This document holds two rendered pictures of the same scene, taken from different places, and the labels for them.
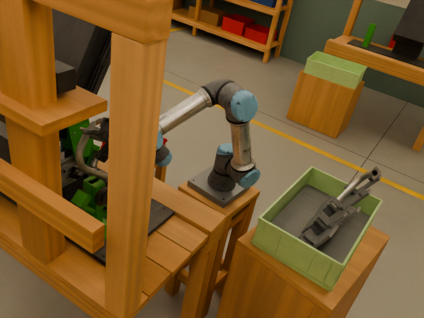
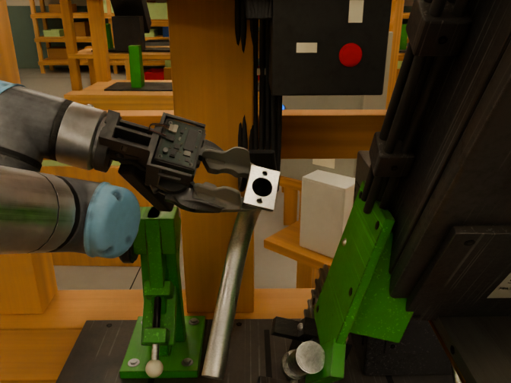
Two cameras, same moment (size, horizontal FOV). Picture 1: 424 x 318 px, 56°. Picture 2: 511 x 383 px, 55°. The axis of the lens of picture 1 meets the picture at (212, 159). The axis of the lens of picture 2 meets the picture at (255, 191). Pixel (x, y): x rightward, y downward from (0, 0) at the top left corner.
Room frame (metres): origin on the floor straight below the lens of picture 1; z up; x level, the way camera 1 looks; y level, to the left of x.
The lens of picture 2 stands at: (1.88, 0.24, 1.49)
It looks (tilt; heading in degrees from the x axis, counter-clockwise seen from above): 22 degrees down; 153
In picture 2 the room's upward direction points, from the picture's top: straight up
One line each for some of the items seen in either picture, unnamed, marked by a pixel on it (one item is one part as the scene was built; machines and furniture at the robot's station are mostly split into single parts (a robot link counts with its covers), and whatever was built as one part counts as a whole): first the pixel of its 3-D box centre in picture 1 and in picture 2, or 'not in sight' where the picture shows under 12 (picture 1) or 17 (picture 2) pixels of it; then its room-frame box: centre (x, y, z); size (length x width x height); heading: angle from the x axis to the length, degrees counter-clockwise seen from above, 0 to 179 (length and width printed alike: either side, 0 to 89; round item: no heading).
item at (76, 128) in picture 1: (75, 132); (373, 273); (1.48, 0.61, 1.17); 0.13 x 0.12 x 0.20; 64
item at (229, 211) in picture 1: (219, 190); not in sight; (1.71, -0.07, 0.83); 0.32 x 0.32 x 0.04; 58
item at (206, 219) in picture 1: (99, 168); not in sight; (1.71, 0.58, 0.82); 1.50 x 0.14 x 0.15; 64
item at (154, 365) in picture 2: not in sight; (155, 355); (1.25, 0.38, 0.96); 0.06 x 0.03 x 0.06; 154
